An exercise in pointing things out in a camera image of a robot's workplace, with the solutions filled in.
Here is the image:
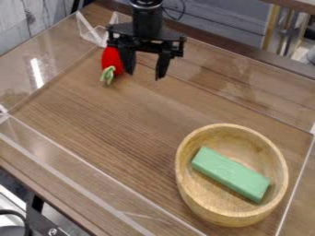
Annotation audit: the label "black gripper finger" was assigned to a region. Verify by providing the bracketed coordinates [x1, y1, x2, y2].
[154, 50, 170, 80]
[117, 47, 136, 75]

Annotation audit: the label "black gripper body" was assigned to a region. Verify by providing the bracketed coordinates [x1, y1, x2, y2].
[106, 23, 186, 59]

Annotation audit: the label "red knitted fruit green stem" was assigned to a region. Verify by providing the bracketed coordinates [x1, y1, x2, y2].
[99, 46, 124, 86]

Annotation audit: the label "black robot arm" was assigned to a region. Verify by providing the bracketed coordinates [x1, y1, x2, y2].
[106, 0, 186, 80]

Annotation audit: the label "clear acrylic tray walls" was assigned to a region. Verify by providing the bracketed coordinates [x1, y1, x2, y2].
[0, 17, 315, 236]

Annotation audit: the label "green rectangular block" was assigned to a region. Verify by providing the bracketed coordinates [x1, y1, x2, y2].
[190, 147, 270, 203]

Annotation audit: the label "round wooden bowl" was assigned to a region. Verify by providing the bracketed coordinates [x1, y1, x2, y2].
[174, 124, 289, 228]

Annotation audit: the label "clear acrylic corner bracket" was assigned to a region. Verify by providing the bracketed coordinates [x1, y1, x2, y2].
[74, 11, 107, 48]

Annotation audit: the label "metal chair frame background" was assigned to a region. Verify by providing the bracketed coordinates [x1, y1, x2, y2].
[261, 4, 310, 57]

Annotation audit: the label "black table leg bracket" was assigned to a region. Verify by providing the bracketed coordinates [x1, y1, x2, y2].
[0, 193, 70, 236]

